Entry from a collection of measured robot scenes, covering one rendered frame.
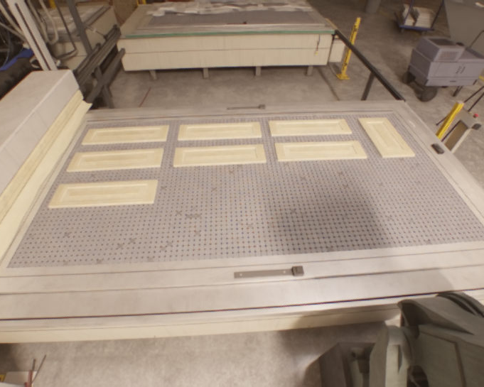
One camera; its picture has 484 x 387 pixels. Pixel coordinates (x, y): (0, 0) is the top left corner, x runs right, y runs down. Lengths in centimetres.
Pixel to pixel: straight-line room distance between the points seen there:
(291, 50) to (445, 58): 230
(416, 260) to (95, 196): 190
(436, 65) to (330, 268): 417
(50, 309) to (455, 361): 159
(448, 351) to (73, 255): 163
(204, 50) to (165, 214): 357
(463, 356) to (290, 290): 71
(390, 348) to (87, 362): 196
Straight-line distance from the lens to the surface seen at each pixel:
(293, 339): 219
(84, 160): 217
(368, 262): 153
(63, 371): 246
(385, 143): 229
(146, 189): 176
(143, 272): 145
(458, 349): 99
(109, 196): 182
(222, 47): 476
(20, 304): 171
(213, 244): 144
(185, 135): 212
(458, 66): 536
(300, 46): 493
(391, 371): 117
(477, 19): 762
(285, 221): 154
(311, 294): 138
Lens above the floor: 211
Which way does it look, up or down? 49 degrees down
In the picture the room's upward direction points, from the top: straight up
